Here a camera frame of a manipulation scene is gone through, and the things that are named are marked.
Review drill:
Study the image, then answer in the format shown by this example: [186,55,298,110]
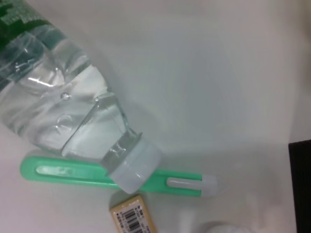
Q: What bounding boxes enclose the clear green-label water bottle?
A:
[0,0,162,195]

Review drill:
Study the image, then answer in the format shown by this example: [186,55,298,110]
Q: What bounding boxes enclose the green toothbrush case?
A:
[19,155,220,199]

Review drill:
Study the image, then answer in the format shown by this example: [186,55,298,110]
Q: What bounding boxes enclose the black mesh pen holder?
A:
[288,139,311,233]

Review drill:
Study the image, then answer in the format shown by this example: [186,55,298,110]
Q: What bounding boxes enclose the beige eraser with barcode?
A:
[109,195,156,233]

